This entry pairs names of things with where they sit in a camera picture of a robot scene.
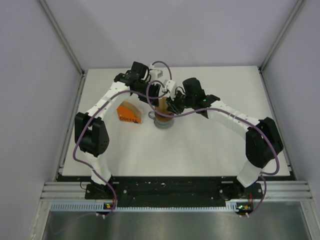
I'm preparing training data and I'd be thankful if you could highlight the orange coffee filter packet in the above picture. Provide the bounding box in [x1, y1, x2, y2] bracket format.
[116, 101, 142, 124]

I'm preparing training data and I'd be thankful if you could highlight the grey slotted cable duct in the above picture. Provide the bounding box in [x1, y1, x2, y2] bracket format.
[50, 201, 250, 213]

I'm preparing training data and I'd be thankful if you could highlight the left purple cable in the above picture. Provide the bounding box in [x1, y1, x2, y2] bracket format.
[72, 60, 172, 218]

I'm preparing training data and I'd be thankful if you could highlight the purple cable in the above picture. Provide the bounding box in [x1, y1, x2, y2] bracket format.
[72, 60, 172, 218]
[146, 80, 281, 218]

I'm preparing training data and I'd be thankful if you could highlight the grey glass coffee server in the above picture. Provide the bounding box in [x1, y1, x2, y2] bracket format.
[148, 111, 174, 130]

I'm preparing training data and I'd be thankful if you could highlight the right aluminium corner post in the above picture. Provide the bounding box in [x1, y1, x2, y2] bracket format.
[258, 0, 307, 74]

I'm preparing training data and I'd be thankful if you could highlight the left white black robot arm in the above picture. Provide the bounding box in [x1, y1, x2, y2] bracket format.
[72, 61, 164, 199]

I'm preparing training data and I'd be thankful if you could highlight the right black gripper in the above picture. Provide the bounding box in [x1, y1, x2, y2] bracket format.
[165, 89, 195, 115]

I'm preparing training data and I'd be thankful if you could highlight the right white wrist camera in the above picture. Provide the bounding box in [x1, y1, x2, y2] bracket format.
[161, 79, 178, 100]

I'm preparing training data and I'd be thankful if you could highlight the brown paper coffee filter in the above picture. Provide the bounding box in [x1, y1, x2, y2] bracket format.
[155, 97, 174, 121]

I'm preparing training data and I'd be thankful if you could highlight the left aluminium corner post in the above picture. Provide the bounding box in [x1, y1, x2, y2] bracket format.
[36, 0, 85, 76]

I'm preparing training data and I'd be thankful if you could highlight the aluminium front frame rail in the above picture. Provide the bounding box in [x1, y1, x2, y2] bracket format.
[40, 181, 313, 202]

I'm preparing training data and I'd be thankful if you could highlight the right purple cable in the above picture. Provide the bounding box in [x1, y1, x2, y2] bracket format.
[146, 80, 281, 218]

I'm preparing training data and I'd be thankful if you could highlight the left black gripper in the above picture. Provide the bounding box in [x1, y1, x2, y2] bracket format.
[133, 79, 160, 107]

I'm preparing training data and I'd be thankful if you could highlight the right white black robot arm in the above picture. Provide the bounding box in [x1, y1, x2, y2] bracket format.
[164, 77, 284, 198]

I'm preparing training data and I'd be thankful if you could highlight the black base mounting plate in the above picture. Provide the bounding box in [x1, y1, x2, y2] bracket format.
[84, 176, 266, 201]

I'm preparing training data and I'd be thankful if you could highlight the aluminium corner post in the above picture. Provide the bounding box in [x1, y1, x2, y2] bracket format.
[36, 0, 85, 76]
[258, 0, 307, 74]

